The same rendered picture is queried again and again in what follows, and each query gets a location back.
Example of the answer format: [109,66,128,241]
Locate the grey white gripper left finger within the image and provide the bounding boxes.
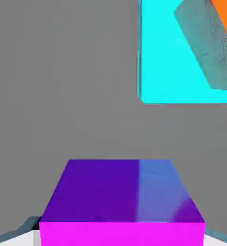
[0,216,42,246]

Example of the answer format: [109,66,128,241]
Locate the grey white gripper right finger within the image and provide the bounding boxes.
[203,226,227,246]

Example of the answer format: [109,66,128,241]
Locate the small magenta cube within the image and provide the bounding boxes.
[38,159,206,246]

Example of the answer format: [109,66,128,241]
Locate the small orange cube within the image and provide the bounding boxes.
[172,0,227,91]

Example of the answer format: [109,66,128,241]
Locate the large cyan box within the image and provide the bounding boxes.
[137,0,227,105]

